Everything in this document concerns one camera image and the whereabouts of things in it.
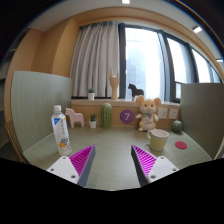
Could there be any red round coaster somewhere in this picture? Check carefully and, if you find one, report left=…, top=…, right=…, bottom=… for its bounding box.
left=175, top=141, right=187, bottom=149

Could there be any pale yellow mug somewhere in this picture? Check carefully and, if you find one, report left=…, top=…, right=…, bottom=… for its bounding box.
left=147, top=129, right=169, bottom=151

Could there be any purple number seven sticker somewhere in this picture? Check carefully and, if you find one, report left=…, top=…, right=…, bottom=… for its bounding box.
left=120, top=109, right=135, bottom=124

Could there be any grey curtain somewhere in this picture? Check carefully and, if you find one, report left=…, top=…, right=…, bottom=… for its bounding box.
left=70, top=21, right=120, bottom=97

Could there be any white wall socket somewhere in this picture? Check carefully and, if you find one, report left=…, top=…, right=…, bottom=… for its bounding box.
left=169, top=109, right=178, bottom=119
left=158, top=108, right=168, bottom=119

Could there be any left green desk partition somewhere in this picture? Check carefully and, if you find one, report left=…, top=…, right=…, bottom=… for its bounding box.
left=11, top=71, right=71, bottom=152

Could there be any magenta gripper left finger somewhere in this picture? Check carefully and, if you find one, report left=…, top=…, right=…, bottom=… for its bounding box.
left=47, top=145, right=96, bottom=187

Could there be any pink wooden horse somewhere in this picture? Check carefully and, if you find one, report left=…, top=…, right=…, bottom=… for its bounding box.
left=65, top=108, right=84, bottom=127

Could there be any black wooden horse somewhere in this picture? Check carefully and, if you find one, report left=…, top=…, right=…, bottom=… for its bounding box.
left=128, top=84, right=144, bottom=97

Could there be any tall green ceramic cactus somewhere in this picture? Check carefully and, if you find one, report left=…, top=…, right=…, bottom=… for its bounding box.
left=101, top=103, right=112, bottom=128

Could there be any potted plant on ledge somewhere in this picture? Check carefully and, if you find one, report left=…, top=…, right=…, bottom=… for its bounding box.
left=88, top=88, right=95, bottom=100

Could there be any right white wall socket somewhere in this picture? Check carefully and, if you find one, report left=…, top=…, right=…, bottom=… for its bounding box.
left=169, top=109, right=178, bottom=119

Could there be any left white wall socket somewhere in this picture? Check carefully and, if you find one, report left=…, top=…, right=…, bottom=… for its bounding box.
left=158, top=108, right=168, bottom=119

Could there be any wooden hand sculpture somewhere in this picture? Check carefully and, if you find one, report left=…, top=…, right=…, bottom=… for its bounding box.
left=109, top=70, right=119, bottom=100

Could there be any clear plastic water bottle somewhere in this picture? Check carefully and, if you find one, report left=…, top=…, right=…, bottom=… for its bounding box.
left=51, top=105, right=72, bottom=156

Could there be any mouse plush toy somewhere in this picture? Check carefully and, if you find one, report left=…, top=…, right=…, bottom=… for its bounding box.
left=135, top=95, right=161, bottom=132

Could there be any green desk partition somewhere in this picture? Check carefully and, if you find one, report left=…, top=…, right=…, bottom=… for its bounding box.
left=180, top=83, right=224, bottom=159
left=11, top=71, right=71, bottom=152

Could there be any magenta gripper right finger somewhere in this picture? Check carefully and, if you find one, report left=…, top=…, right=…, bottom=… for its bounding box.
left=131, top=145, right=178, bottom=187

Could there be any small round green cactus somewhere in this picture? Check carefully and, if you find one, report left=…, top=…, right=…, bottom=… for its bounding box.
left=171, top=120, right=183, bottom=133

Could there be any right green desk partition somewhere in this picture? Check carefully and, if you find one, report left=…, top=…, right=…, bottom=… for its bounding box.
left=180, top=83, right=224, bottom=159

